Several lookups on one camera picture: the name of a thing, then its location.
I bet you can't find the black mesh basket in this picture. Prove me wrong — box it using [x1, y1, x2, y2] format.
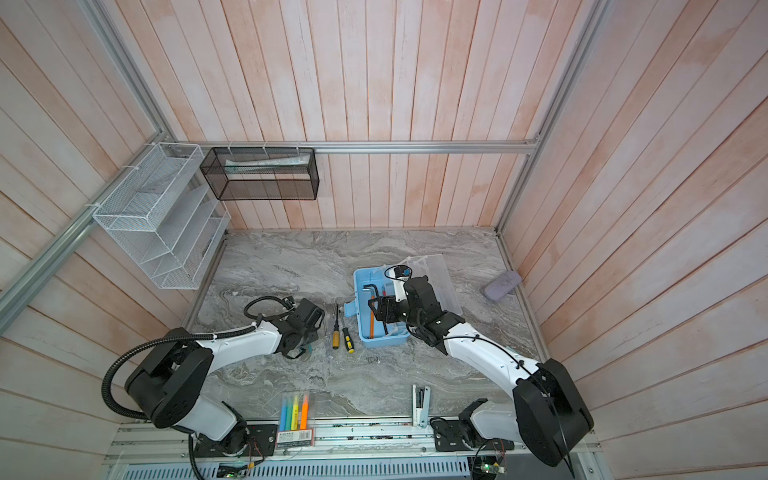
[200, 146, 320, 201]

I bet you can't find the white wire mesh shelf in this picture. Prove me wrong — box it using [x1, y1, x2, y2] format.
[94, 143, 230, 290]

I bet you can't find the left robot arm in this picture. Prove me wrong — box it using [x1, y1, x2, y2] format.
[101, 295, 325, 456]

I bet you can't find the white stapler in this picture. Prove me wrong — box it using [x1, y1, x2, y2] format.
[412, 385, 431, 428]

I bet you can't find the black yellow stubby screwdriver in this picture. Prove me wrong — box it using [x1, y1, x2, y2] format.
[342, 324, 355, 353]

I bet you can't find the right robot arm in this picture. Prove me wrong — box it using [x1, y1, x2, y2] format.
[367, 276, 594, 467]

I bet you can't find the highlighter pen pack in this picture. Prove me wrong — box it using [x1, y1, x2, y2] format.
[276, 391, 314, 449]

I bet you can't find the small yellow screwdriver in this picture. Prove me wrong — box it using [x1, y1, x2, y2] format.
[332, 304, 341, 350]

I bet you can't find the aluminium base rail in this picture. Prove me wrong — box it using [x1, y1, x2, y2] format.
[103, 413, 602, 466]

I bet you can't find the blue plastic tool box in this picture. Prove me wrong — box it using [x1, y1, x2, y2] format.
[344, 254, 462, 348]

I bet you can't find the black hex key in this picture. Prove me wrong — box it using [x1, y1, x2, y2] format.
[362, 284, 380, 324]

